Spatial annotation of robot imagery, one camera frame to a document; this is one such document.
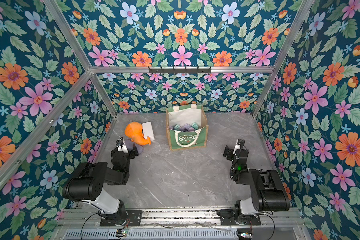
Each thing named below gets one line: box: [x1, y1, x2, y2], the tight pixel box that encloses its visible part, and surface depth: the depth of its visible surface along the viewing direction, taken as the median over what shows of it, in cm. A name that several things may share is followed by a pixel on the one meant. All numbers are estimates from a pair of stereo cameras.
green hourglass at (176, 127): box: [173, 124, 181, 131], surface depth 101 cm
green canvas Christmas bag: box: [166, 104, 209, 151], surface depth 97 cm
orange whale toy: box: [124, 121, 152, 146], surface depth 103 cm
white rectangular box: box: [142, 121, 155, 141], surface depth 107 cm
